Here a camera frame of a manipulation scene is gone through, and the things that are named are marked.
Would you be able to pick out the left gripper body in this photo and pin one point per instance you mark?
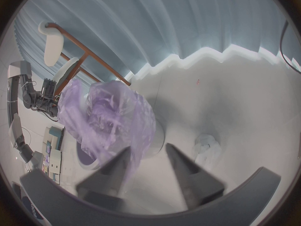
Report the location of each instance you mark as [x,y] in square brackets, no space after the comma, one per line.
[51,109]

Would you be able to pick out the purple plastic bag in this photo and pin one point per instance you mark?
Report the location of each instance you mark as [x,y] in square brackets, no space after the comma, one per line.
[105,107]

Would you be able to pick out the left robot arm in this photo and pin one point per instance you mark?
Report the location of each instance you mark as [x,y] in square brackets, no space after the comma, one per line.
[18,68]

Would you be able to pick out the pale blue curtain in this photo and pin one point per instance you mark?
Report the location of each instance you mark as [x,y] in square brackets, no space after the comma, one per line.
[164,20]

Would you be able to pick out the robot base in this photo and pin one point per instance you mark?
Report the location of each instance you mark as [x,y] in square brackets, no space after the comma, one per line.
[55,154]

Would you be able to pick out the white trash bin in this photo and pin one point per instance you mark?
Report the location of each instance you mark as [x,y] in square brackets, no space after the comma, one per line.
[157,138]

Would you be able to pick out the crumpled clear plastic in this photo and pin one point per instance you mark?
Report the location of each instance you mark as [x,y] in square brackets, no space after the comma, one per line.
[207,149]

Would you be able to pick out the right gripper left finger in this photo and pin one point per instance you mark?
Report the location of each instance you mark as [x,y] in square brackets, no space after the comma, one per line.
[105,180]

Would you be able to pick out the white padded wooden chair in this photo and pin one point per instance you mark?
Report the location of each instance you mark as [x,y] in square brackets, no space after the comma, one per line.
[53,48]

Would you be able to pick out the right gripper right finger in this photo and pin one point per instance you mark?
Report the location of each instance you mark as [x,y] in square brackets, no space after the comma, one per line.
[195,185]

